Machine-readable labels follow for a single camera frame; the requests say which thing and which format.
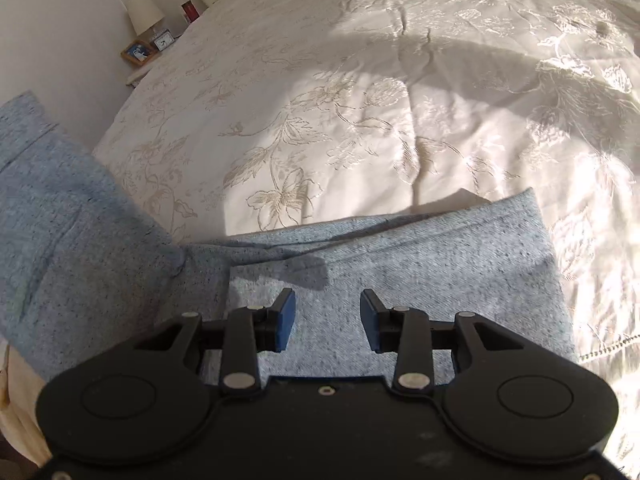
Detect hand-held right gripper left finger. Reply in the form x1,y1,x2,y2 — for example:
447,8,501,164
134,287,297,396

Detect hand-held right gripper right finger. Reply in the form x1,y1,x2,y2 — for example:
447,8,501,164
360,288,526,395

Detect grey speckled pants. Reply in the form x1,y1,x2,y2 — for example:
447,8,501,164
0,91,576,386

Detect cream embroidered bedspread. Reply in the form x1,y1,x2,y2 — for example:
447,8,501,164
0,0,640,480

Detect white nightstand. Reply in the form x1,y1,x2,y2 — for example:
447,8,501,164
124,24,188,89

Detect white table lamp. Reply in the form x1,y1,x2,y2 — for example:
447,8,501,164
125,0,166,42

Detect wooden picture frame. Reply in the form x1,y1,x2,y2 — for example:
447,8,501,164
120,38,157,67

